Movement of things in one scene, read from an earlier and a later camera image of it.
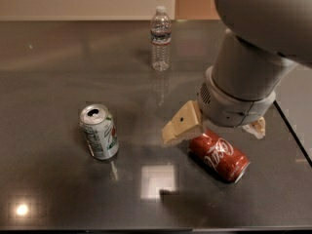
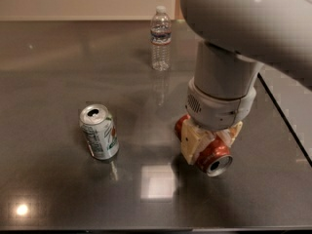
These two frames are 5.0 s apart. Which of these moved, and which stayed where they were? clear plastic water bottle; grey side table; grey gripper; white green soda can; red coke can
Moved: grey gripper; red coke can
Stayed: clear plastic water bottle; white green soda can; grey side table
